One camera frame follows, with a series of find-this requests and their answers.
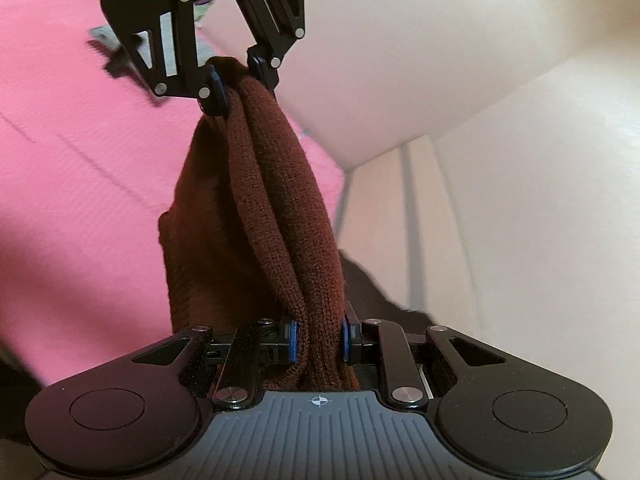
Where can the pink ribbed blanket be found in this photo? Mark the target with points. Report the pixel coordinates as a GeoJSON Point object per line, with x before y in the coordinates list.
{"type": "Point", "coordinates": [75, 185]}

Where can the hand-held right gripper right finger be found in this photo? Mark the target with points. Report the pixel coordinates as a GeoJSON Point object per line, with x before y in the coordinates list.
{"type": "Point", "coordinates": [344, 345]}

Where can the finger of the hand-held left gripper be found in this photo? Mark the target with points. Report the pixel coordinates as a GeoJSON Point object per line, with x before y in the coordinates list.
{"type": "Point", "coordinates": [217, 92]}
{"type": "Point", "coordinates": [260, 67]}

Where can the brown knit sweater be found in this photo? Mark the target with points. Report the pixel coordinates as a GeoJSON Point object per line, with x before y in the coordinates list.
{"type": "Point", "coordinates": [260, 210]}

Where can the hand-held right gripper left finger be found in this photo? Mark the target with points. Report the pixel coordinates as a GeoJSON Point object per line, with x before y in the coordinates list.
{"type": "Point", "coordinates": [292, 342]}

